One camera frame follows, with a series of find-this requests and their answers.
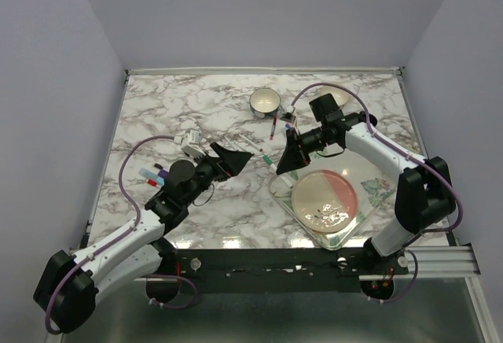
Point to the dark rimmed ceramic bowl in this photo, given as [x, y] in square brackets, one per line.
[264, 102]

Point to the white pen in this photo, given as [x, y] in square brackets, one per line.
[231, 143]

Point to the red thin marker left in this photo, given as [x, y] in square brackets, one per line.
[152, 183]

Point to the black capped white marker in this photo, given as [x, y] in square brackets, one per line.
[244, 145]

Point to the floral rectangular tray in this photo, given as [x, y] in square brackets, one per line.
[372, 186]

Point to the green white marker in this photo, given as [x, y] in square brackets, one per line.
[273, 167]

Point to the black mounting base bar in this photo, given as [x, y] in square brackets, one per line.
[276, 270]

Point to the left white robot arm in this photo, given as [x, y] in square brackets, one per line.
[67, 289]

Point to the pink and cream plate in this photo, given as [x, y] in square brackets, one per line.
[324, 201]

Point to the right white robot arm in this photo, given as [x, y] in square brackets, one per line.
[423, 195]

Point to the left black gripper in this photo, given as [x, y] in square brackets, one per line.
[231, 163]

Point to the striped cream bowl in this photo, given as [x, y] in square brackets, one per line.
[341, 97]

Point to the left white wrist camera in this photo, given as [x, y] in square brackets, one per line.
[190, 143]

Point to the small black cup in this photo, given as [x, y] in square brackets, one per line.
[372, 119]

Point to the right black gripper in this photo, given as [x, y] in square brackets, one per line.
[293, 156]

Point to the maroon gel pen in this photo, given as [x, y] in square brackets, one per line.
[273, 128]

